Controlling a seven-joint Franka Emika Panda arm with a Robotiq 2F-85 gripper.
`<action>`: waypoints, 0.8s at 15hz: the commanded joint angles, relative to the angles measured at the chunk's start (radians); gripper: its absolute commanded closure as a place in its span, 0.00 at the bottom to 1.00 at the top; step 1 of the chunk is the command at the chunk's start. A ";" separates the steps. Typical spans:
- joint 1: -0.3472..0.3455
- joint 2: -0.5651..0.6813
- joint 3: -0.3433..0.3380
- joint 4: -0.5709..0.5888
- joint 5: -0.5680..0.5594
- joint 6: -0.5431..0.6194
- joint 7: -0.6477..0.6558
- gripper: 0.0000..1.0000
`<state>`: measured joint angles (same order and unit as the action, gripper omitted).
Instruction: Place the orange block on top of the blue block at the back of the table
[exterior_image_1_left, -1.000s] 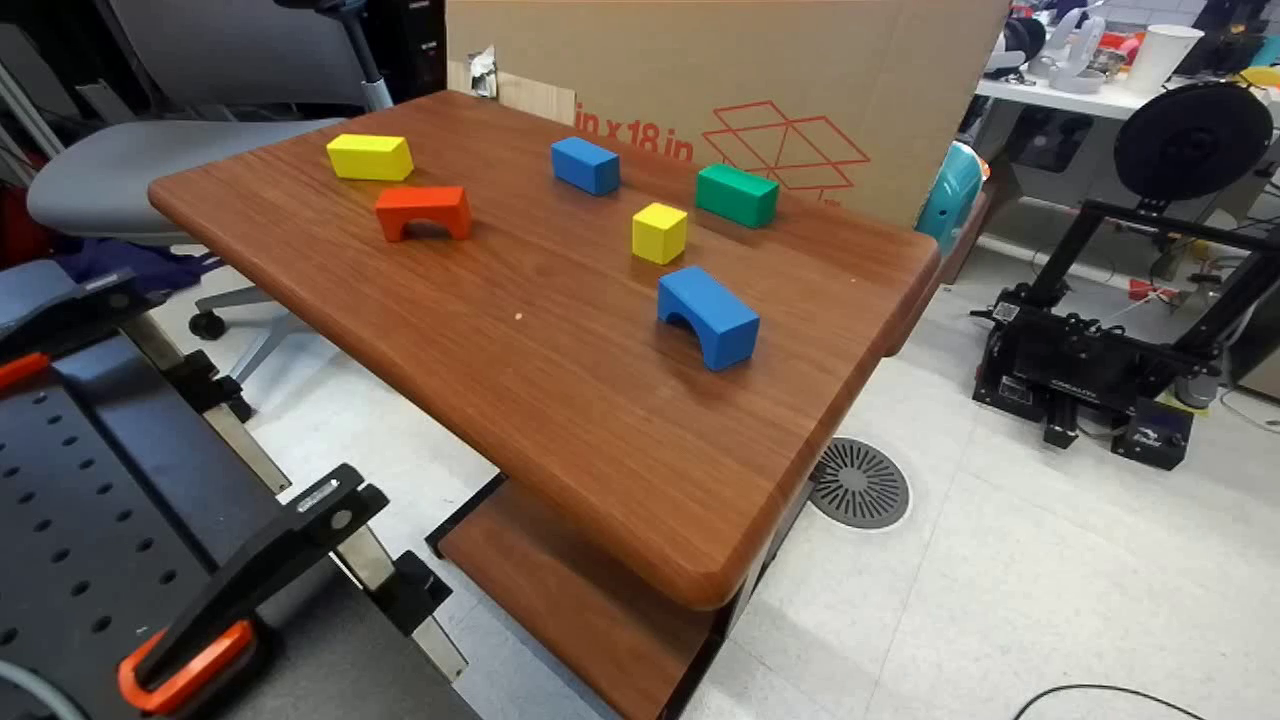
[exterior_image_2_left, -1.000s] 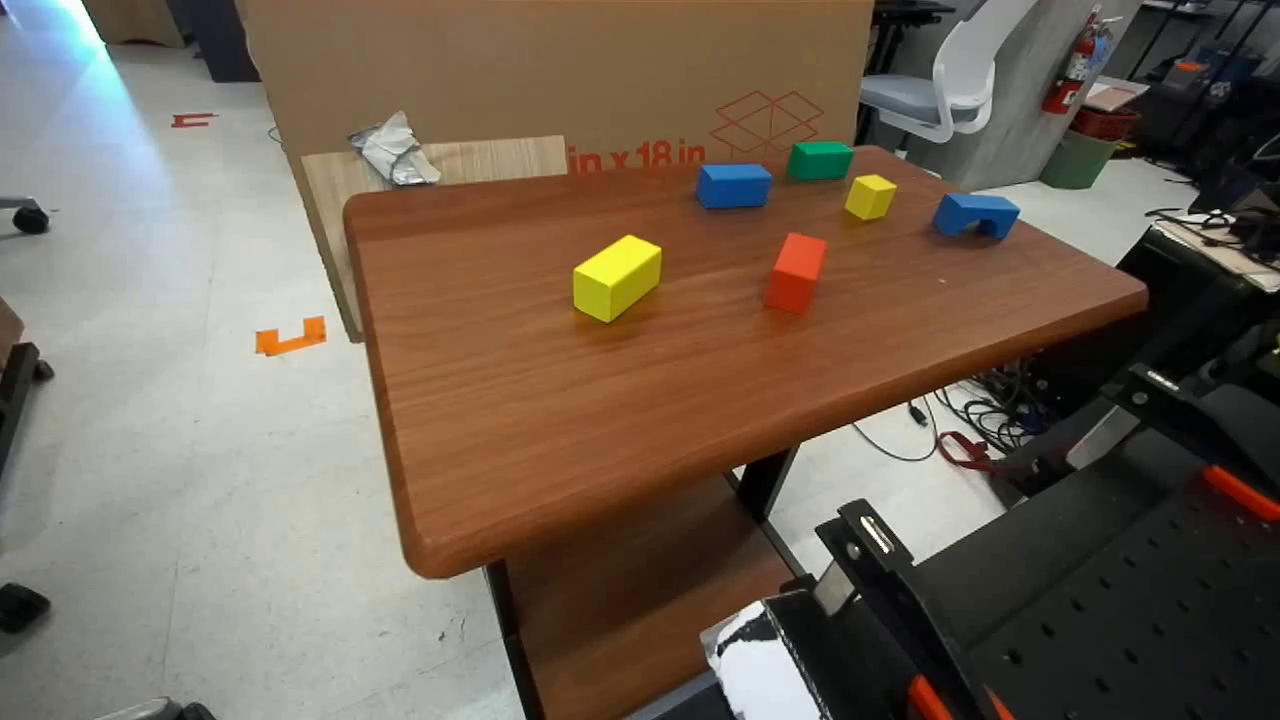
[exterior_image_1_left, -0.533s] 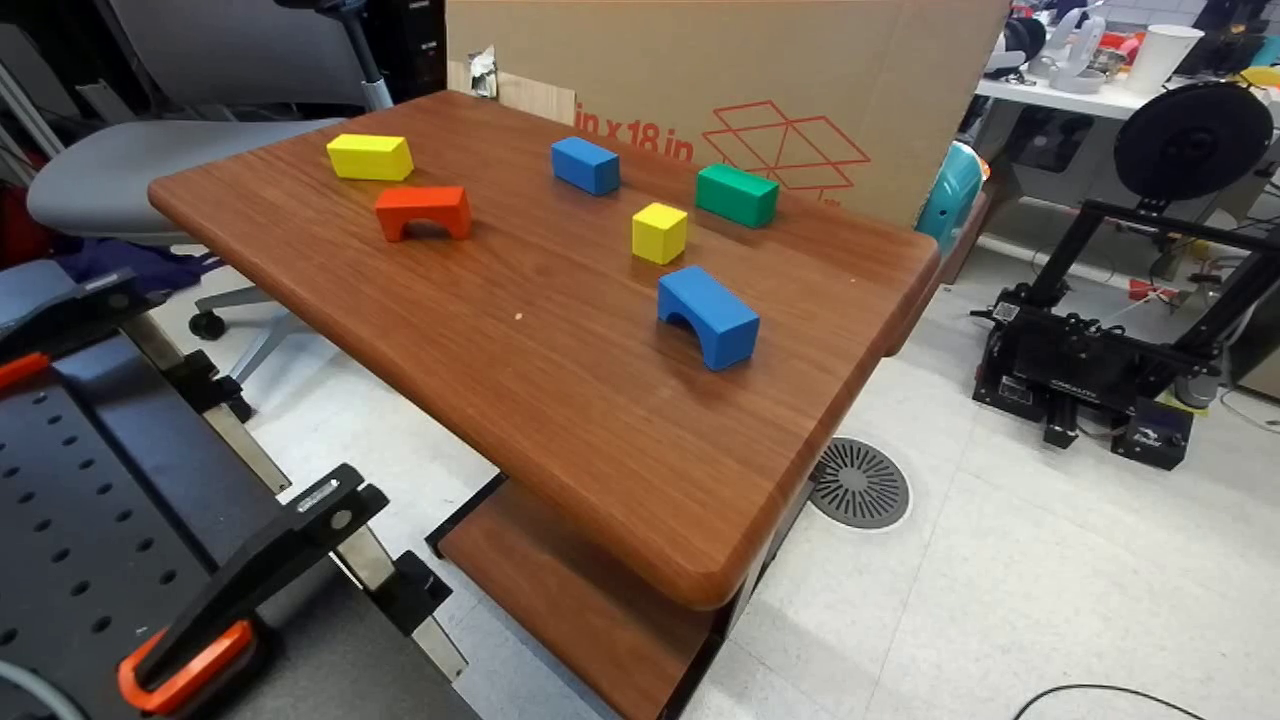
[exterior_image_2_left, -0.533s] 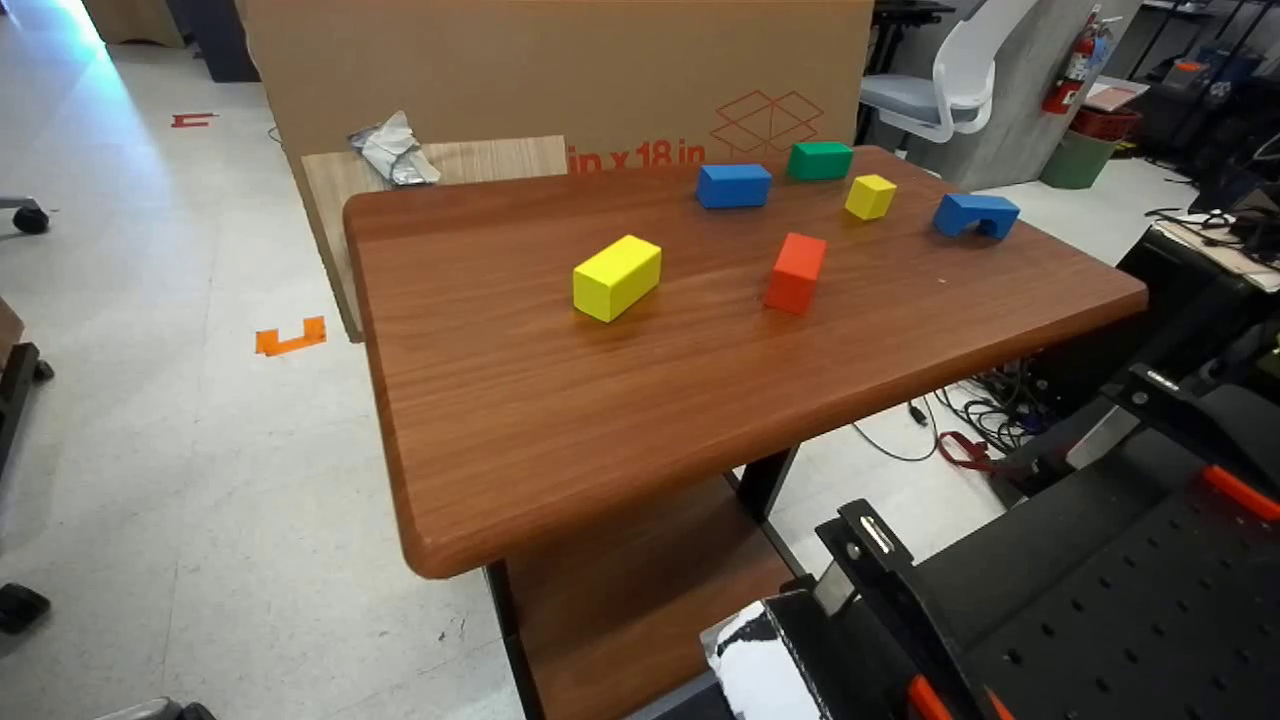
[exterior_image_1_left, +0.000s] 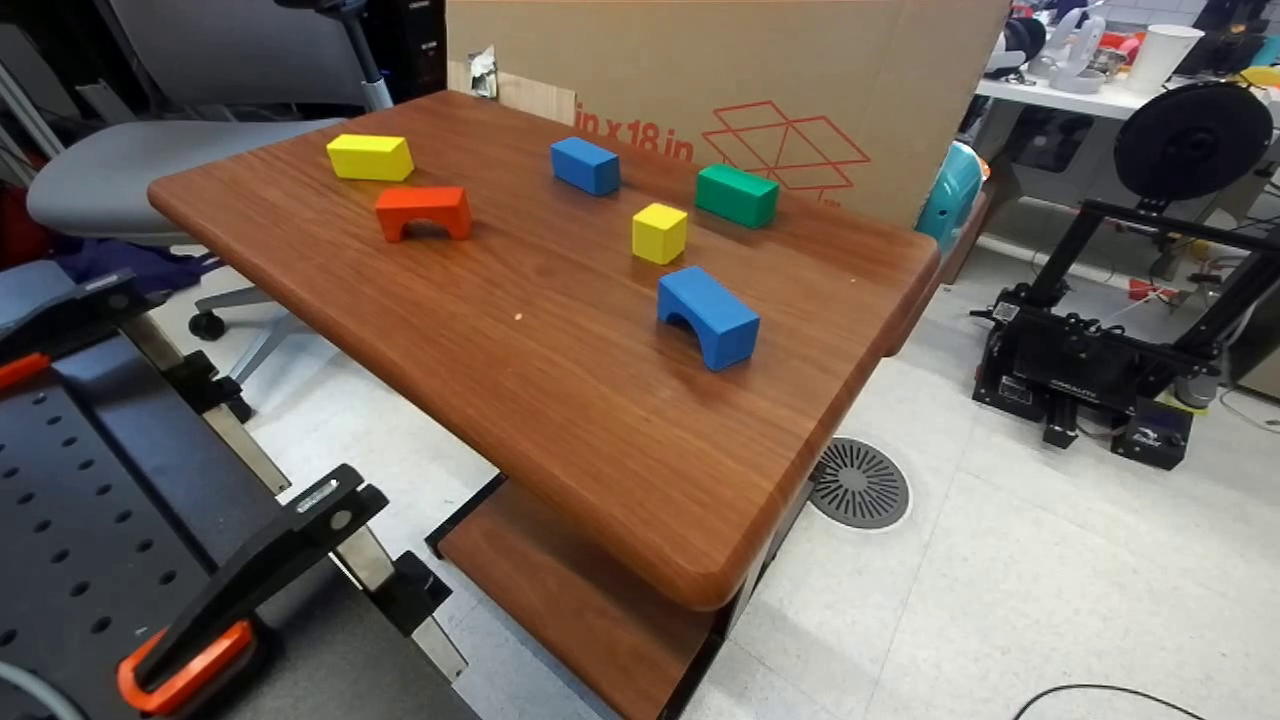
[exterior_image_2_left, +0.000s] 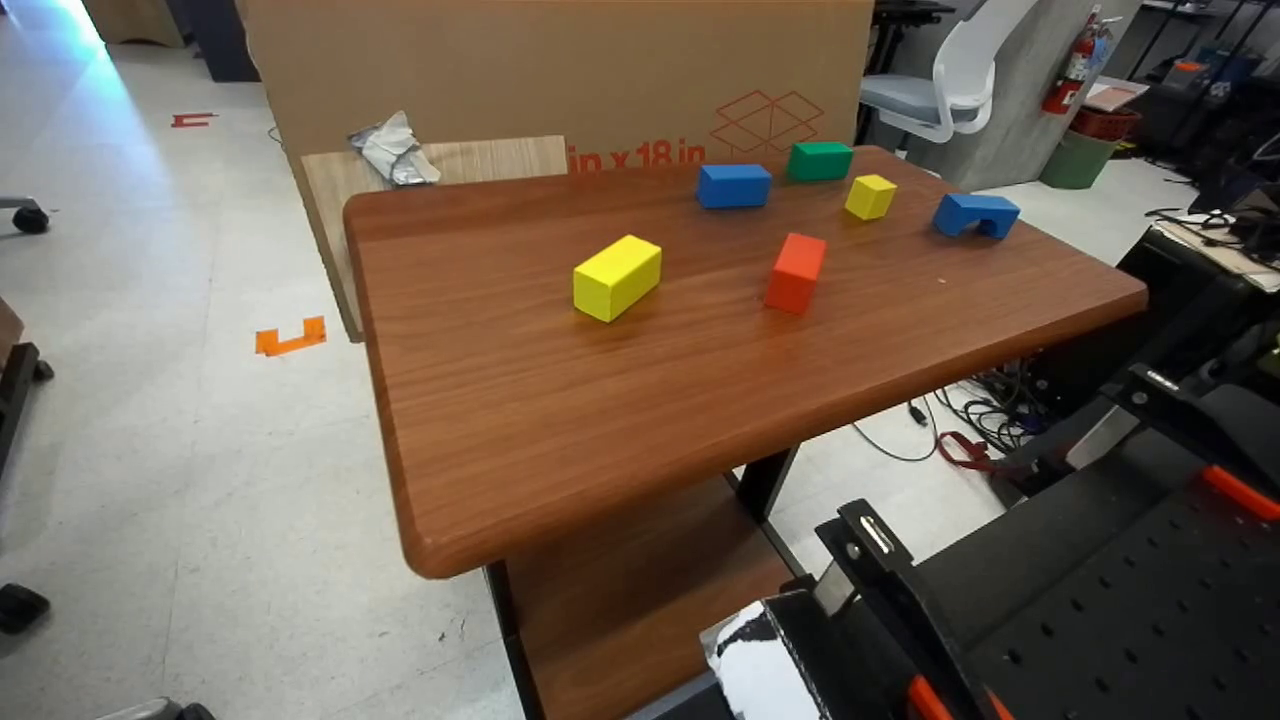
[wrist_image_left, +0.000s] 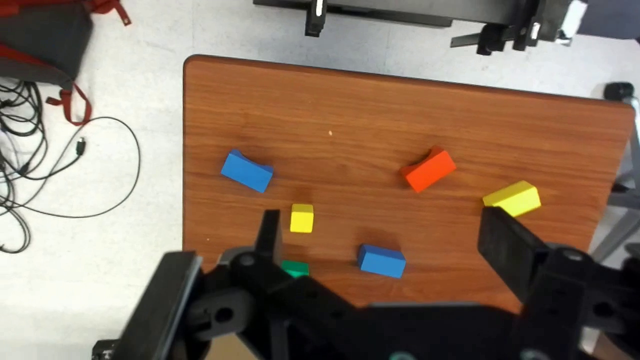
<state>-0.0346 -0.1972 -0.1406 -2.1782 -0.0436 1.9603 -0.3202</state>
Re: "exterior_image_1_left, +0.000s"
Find white tag on cardboard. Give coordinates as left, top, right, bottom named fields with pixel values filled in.
left=465, top=46, right=503, bottom=102

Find white background table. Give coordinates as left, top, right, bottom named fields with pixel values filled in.
left=973, top=18, right=1211, bottom=129

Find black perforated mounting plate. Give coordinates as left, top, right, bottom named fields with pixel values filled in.
left=0, top=333, right=292, bottom=720

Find black filament spool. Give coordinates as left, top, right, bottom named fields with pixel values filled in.
left=1113, top=81, right=1277, bottom=210

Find black 3D printer frame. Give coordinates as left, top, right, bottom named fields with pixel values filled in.
left=967, top=197, right=1280, bottom=471

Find large cardboard box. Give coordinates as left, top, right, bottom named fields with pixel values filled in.
left=442, top=0, right=1013, bottom=233

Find orange arch block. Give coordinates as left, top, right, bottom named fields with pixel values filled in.
left=371, top=182, right=476, bottom=249

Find black floor cable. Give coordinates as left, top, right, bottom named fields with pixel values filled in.
left=1007, top=681, right=1206, bottom=720

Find yellow cube block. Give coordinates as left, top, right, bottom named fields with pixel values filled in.
left=628, top=201, right=694, bottom=270

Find blue arch block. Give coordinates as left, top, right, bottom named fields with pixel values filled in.
left=652, top=262, right=765, bottom=377

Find yellow rectangular block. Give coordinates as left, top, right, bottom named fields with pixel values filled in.
left=324, top=129, right=420, bottom=186

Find green rectangular block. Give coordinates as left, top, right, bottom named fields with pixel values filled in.
left=690, top=160, right=783, bottom=233

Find teal plastic container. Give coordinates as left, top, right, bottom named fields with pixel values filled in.
left=913, top=137, right=992, bottom=251

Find black clamp with orange handle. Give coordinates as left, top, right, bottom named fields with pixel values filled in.
left=113, top=459, right=393, bottom=720

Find wooden table base shelf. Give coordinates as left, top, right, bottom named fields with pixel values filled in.
left=423, top=475, right=735, bottom=720

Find grey office chair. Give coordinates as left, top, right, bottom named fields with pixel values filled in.
left=0, top=0, right=398, bottom=381

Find round metal floor drain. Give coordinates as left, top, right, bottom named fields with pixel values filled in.
left=807, top=437, right=914, bottom=532

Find blue rectangular block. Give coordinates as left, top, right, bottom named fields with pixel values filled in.
left=546, top=132, right=625, bottom=201

